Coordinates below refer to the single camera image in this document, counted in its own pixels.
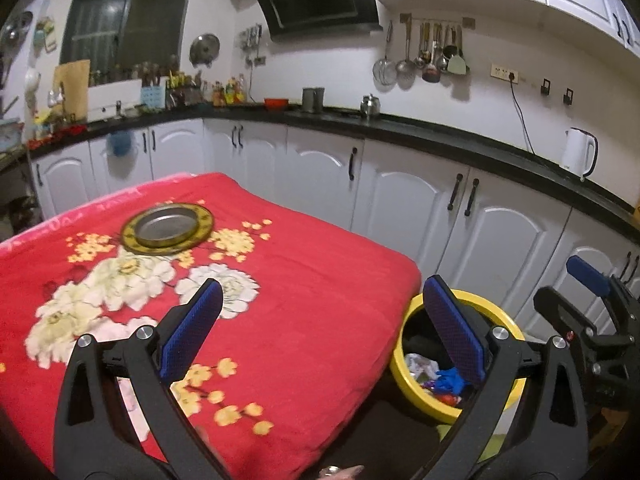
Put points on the wall power socket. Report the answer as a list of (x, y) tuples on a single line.
[(503, 73)]

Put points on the white base cabinets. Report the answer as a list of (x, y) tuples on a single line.
[(486, 219)]

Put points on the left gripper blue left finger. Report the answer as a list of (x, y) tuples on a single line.
[(184, 329)]

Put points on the blue glove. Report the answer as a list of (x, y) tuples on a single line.
[(449, 382)]

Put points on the wooden cutting board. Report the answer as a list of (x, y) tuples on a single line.
[(70, 86)]

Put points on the steel kettle pot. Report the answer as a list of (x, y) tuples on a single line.
[(370, 107)]

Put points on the dark kitchen window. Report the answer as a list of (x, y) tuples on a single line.
[(121, 37)]

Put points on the white electric kettle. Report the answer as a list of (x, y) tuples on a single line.
[(580, 154)]

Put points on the yellow rimmed trash bin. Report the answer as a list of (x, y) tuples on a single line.
[(419, 357)]

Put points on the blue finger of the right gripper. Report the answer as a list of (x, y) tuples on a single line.
[(588, 276)]

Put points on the blue hanging cloth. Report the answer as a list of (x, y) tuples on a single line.
[(119, 143)]

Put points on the hanging utensil rack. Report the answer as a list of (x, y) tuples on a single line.
[(432, 49)]

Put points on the gold rimmed metal plate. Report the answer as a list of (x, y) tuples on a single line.
[(166, 230)]

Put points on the red bowl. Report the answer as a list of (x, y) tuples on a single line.
[(276, 104)]

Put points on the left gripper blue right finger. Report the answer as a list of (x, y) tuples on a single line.
[(462, 335)]

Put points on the red floral table blanket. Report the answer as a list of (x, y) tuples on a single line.
[(311, 313)]

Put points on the hanging pot lid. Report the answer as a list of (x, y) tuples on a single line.
[(204, 50)]

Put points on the grey twin canisters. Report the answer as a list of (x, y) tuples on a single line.
[(312, 100)]

